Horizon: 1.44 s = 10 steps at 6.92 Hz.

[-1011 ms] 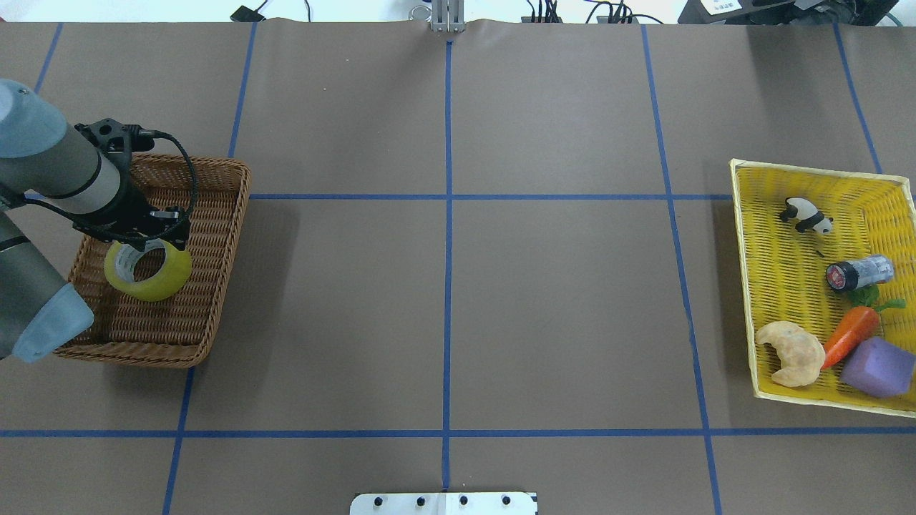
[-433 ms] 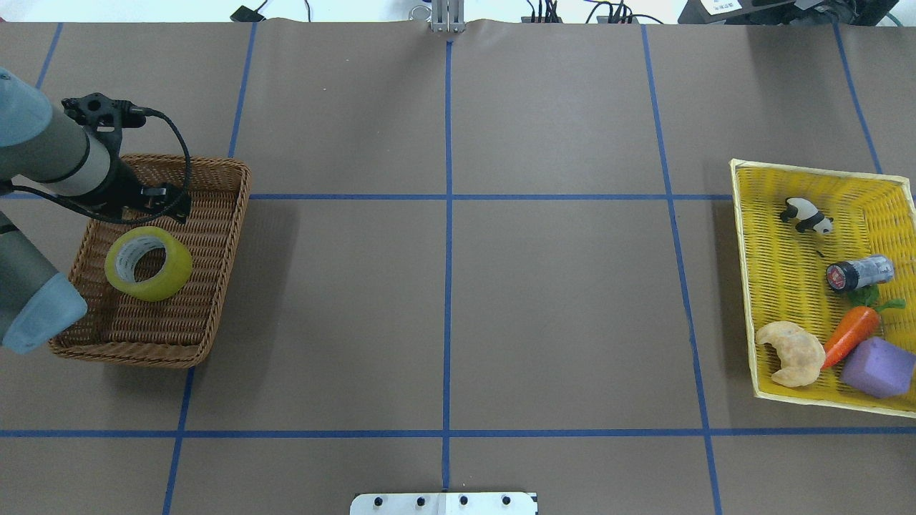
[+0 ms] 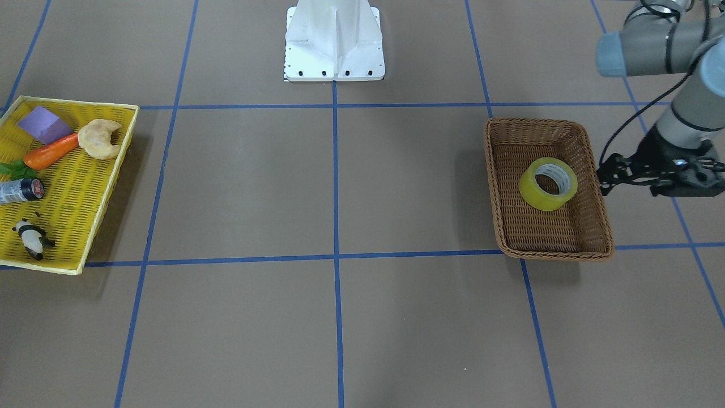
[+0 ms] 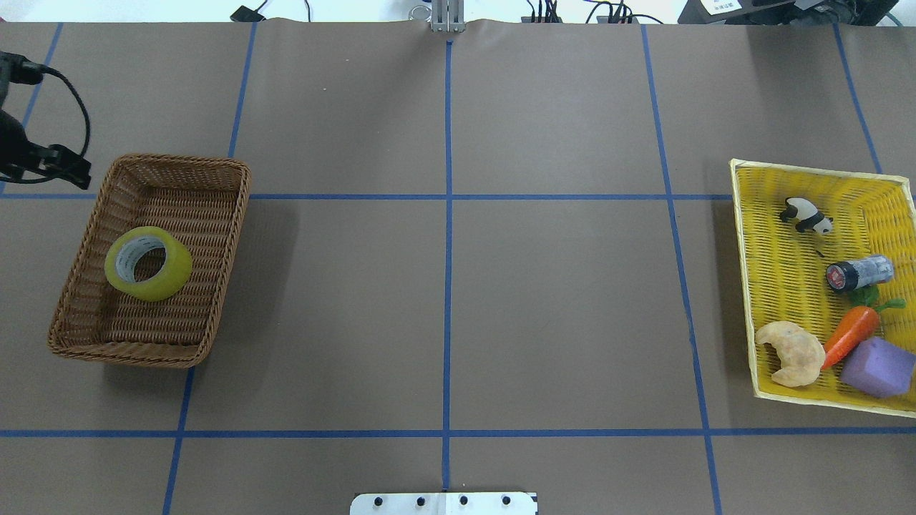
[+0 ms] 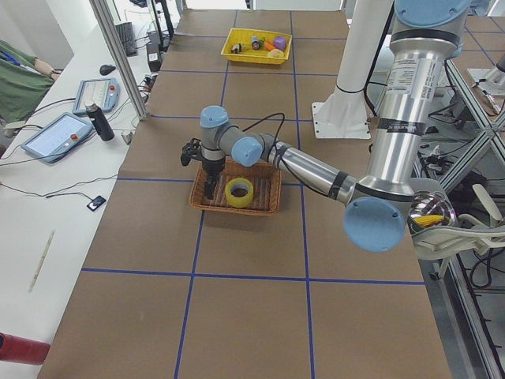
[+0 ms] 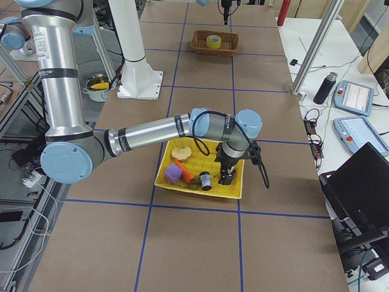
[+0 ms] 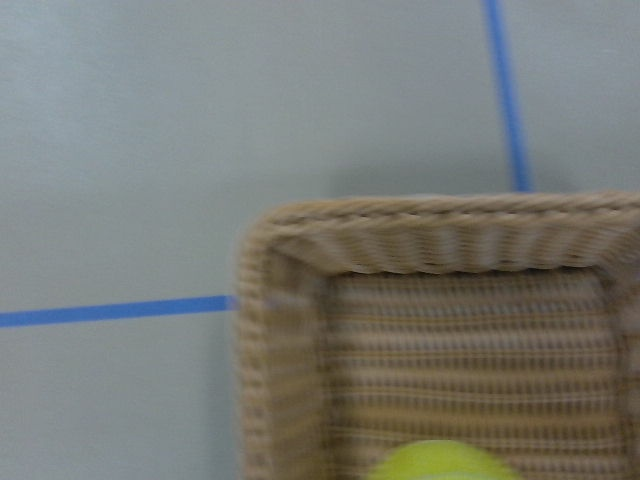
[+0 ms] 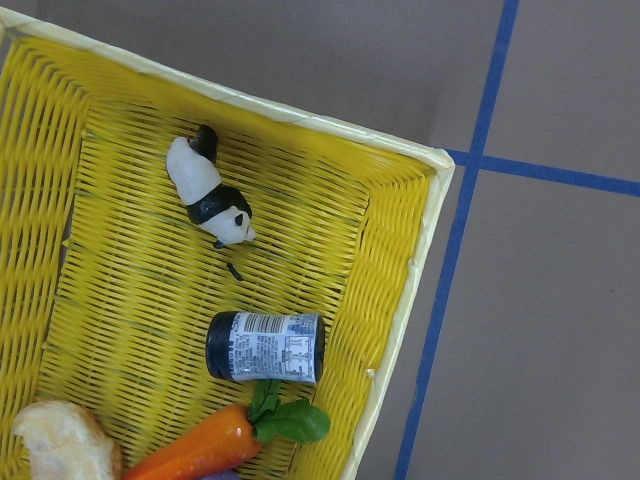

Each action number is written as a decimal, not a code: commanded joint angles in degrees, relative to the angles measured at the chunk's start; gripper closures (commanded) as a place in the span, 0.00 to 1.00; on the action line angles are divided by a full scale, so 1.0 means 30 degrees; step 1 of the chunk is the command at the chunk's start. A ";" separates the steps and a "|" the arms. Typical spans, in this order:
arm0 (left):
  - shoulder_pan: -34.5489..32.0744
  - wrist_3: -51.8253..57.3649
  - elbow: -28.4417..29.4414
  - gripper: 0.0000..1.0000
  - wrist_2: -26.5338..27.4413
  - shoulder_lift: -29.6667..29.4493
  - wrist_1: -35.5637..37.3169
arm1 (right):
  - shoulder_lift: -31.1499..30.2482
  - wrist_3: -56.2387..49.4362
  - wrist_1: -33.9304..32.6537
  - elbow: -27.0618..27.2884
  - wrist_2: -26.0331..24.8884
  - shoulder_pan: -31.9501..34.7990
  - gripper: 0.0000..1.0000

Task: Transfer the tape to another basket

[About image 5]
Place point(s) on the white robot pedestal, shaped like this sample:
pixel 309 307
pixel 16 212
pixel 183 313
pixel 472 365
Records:
pixel 343 115

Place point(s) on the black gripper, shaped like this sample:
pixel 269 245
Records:
pixel 213 168

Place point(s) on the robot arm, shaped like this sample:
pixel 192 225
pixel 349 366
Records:
pixel 424 34

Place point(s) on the orange toy carrot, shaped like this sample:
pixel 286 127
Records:
pixel 269 46

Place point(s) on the metal pot with corn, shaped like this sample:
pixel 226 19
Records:
pixel 429 209

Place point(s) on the small printed bottle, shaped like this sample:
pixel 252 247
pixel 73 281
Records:
pixel 255 43

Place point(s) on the black computer mouse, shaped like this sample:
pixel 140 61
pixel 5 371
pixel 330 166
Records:
pixel 105 70

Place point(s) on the far teach pendant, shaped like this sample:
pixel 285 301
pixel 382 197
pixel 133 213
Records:
pixel 104 93

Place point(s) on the aluminium frame post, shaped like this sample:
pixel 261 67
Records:
pixel 106 24

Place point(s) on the black thermos bottle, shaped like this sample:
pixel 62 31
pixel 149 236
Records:
pixel 99 121

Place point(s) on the near teach pendant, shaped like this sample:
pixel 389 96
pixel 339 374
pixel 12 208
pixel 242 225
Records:
pixel 58 138

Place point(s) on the toy croissant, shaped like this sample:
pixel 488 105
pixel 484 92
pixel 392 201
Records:
pixel 276 54

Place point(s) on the brown wicker basket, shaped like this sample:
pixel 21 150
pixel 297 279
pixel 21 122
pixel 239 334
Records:
pixel 266 181

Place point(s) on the purple foam block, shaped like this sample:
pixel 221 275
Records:
pixel 280 43

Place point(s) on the toy panda figure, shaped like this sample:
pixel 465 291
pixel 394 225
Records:
pixel 237 48

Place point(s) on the red cylinder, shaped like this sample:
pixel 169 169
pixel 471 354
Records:
pixel 21 350

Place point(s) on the yellow tape roll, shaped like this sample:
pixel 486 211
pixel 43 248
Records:
pixel 239 192

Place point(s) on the person in green shirt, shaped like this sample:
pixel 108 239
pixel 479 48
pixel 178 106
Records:
pixel 25 80

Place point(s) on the yellow plastic basket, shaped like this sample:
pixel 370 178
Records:
pixel 248 55

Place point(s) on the black smartphone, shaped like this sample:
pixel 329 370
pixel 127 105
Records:
pixel 96 203

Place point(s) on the black keyboard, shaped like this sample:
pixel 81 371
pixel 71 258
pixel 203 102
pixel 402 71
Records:
pixel 127 38

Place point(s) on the teach pendant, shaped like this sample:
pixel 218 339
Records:
pixel 104 93
pixel 58 138

